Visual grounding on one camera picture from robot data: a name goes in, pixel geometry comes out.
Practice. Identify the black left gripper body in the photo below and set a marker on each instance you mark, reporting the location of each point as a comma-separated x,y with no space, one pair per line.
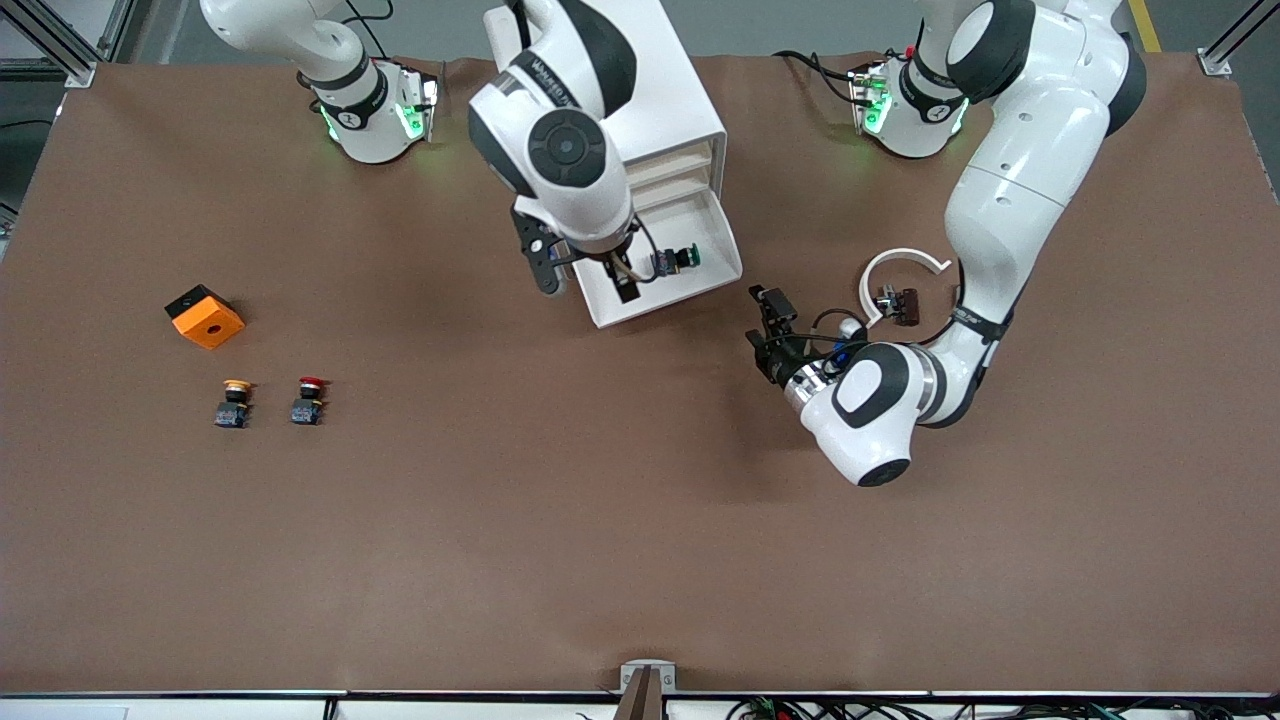
781,354

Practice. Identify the white plastic cabinet drawer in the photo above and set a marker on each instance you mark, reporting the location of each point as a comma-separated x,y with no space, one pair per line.
665,295
680,160
680,185

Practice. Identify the green push button switch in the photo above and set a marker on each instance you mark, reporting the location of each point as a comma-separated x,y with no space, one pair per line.
672,262

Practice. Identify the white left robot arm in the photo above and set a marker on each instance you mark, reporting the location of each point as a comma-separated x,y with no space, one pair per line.
1010,200

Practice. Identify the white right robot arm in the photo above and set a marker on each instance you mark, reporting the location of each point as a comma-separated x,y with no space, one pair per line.
580,200

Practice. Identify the white drawer cabinet shell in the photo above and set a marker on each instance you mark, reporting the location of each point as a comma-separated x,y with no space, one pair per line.
670,90

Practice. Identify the brown connector block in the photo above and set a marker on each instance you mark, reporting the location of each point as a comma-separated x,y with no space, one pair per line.
908,305

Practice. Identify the white curved plastic clip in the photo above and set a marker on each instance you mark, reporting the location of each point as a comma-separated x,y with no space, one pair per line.
905,253

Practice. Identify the brown table cover mat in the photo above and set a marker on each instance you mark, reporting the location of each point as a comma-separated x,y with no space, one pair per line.
640,550

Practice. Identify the orange box with hole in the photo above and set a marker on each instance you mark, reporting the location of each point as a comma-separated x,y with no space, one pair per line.
210,325

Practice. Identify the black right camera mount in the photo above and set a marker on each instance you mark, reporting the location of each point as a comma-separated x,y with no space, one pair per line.
540,250

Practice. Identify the red push button switch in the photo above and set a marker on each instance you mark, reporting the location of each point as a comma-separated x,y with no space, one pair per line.
307,410

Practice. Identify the grey metal bracket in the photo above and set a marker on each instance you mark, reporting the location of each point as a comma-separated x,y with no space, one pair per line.
627,678

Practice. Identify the brown tapered post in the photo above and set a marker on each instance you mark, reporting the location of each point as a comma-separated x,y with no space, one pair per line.
640,700

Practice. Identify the yellow push button switch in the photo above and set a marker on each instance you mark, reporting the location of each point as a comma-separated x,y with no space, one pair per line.
232,412

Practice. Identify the aluminium frame post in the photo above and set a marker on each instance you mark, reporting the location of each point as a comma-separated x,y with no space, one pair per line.
80,72
1215,62

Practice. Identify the white table edge rail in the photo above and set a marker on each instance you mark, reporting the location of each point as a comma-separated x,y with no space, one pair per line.
200,706

